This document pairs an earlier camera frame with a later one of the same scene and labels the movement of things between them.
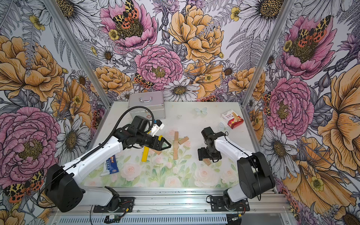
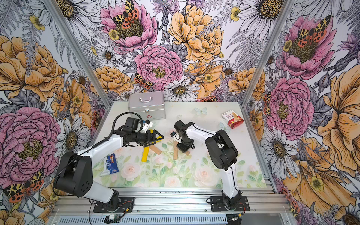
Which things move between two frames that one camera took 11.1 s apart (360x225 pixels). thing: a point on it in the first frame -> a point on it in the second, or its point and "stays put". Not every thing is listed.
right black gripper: [202, 154] -> [182, 149]
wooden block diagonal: [175, 153] stays put
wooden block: [157, 152] stays put
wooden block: [176, 146] stays put
